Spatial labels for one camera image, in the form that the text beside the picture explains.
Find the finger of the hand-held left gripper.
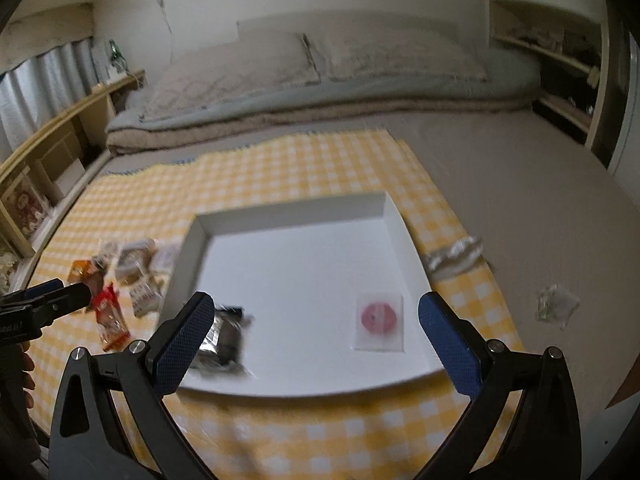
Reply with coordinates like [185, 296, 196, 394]
[20, 280, 68, 307]
[30, 284, 97, 328]

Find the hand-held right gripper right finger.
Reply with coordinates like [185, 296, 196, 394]
[417, 291, 583, 480]

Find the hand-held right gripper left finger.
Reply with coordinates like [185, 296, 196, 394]
[49, 290, 221, 480]

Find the orange snack packet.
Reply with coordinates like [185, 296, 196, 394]
[69, 259, 106, 311]

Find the dark foil snack packet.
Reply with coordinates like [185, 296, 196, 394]
[192, 304, 253, 376]

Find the red snack packet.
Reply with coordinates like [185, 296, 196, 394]
[94, 284, 132, 352]

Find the white red-lettered snack packet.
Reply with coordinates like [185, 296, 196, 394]
[129, 280, 163, 317]

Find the round pastry grey packet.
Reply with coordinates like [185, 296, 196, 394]
[116, 242, 156, 283]

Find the small pinkish candy packet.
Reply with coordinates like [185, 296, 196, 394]
[152, 245, 181, 276]

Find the white cardboard tray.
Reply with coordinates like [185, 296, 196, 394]
[159, 191, 443, 400]

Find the person's left hand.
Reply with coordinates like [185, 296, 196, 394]
[0, 344, 37, 413]

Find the pink round snack clear packet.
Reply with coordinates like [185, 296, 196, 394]
[352, 290, 406, 352]

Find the crumpled silver wrapper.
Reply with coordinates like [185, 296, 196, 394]
[422, 236, 486, 281]

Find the patterned picture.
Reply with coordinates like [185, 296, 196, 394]
[0, 170, 51, 241]

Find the small clear wrapper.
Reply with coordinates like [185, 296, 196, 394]
[536, 284, 581, 330]

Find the wooden bedside shelf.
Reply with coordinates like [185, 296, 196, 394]
[0, 69, 146, 261]

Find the yellow checkered cloth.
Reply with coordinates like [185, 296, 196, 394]
[25, 129, 526, 480]

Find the grey curtain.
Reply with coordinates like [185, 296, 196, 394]
[0, 37, 98, 153]

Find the beige fleece blanket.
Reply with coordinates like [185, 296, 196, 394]
[106, 77, 541, 157]

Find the grey-blue duvet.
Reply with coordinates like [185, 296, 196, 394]
[105, 45, 542, 136]

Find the beige textured pillow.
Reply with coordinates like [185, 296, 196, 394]
[140, 30, 321, 122]
[305, 27, 488, 83]

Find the wooden wall shelf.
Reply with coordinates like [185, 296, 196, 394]
[487, 0, 613, 148]

